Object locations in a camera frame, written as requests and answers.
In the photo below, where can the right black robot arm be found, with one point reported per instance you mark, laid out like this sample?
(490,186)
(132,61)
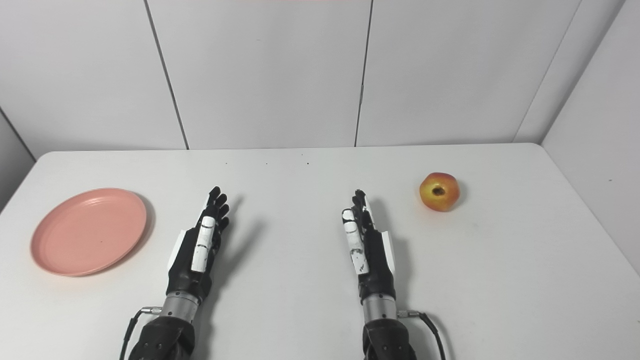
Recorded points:
(387,340)

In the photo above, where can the pink round plate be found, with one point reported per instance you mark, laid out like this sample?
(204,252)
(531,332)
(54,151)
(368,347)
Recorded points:
(87,232)

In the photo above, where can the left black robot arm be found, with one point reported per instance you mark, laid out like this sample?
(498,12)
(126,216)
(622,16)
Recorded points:
(165,337)

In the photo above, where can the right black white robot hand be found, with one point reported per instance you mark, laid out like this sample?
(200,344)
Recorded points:
(377,265)

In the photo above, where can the red yellow apple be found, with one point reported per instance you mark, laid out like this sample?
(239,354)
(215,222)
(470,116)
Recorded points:
(432,197)

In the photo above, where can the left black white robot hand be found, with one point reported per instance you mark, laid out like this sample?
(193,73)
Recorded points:
(187,270)

